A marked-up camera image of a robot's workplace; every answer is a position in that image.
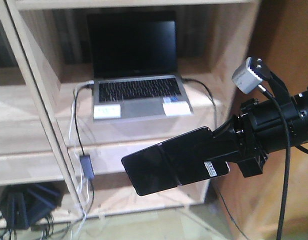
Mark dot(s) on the black foldable phone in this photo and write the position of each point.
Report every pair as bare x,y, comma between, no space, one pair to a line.
178,161

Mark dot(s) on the white label right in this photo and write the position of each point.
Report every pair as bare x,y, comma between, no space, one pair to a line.
176,108

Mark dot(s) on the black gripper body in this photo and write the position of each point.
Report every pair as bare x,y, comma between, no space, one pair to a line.
263,131

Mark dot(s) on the grey laptop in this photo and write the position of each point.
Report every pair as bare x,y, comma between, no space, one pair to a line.
134,58

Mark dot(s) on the white label left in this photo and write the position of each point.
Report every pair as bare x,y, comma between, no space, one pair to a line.
108,111

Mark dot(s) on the wooden shelf unit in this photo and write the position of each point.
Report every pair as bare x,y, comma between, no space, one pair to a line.
42,39

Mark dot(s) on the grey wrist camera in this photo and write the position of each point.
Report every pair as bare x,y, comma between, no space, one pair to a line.
250,74

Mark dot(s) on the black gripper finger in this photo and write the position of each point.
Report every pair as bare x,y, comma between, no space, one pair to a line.
223,153
230,127

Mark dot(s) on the white label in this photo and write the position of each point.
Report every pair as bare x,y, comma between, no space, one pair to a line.
176,108
108,111

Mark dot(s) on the black device under shelf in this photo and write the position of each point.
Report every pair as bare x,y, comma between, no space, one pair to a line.
25,204

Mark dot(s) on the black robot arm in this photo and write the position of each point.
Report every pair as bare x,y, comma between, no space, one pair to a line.
295,112

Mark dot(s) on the grey adapter dongle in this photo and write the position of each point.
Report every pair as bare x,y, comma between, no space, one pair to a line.
87,167

